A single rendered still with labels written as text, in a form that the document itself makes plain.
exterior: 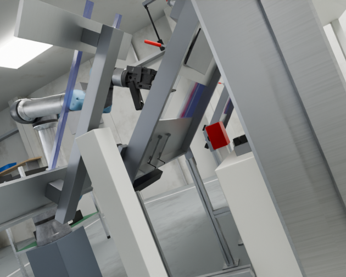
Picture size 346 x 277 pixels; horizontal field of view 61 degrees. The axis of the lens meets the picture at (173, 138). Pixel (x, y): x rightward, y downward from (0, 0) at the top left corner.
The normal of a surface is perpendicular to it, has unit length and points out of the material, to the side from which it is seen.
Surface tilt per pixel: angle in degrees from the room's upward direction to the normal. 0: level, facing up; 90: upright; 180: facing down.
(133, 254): 90
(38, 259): 90
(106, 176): 90
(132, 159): 90
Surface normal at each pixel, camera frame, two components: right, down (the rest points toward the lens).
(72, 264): 0.87, -0.36
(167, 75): -0.31, 0.09
